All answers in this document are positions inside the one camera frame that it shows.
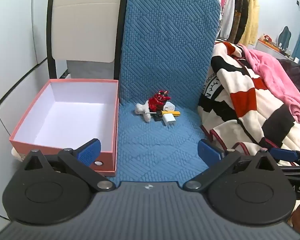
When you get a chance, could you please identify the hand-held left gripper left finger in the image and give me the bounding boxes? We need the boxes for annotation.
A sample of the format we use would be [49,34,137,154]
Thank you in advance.
[23,138,116,192]

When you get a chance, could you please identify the pink fleece garment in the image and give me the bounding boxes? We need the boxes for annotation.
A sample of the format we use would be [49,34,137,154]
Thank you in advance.
[244,47,300,125]

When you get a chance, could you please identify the yellow screwdriver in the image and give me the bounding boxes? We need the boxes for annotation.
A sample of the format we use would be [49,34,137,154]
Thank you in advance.
[145,110,181,117]

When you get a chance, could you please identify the striped blanket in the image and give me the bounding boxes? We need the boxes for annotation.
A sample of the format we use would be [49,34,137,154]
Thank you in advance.
[197,39,300,167]

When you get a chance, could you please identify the dark cloth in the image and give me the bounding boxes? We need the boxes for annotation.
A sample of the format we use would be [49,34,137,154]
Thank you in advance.
[277,59,300,101]

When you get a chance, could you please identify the white wardrobe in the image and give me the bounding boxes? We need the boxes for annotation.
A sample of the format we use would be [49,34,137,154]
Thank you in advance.
[0,0,68,220]

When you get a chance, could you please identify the red horned figurine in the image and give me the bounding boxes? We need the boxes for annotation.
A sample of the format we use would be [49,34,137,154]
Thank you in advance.
[149,90,171,112]

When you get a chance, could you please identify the pink cardboard box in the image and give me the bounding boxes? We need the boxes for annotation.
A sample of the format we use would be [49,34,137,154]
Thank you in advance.
[9,79,120,177]

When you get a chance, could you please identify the yellow fluffy coat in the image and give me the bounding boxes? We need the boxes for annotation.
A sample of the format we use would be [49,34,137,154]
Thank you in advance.
[239,0,261,47]

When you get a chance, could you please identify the dark grey chair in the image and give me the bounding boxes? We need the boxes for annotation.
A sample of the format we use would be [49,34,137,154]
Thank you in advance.
[277,26,292,50]

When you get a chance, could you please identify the blue quilted chair cover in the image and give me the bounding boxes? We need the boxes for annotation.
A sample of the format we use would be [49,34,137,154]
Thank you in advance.
[116,0,222,183]

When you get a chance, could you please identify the white hanging garment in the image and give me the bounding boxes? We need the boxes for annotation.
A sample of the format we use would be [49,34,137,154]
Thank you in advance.
[218,0,237,40]

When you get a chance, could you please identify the dark patterned hanging garment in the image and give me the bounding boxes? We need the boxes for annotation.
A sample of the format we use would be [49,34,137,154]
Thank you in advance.
[229,0,251,43]

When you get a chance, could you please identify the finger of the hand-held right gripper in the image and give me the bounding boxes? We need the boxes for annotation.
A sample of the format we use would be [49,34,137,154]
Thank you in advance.
[269,147,300,167]

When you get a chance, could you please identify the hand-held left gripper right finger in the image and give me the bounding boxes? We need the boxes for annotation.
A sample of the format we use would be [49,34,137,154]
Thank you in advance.
[182,139,278,190]

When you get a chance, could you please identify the white side table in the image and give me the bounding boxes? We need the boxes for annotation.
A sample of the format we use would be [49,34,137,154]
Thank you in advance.
[255,39,300,62]

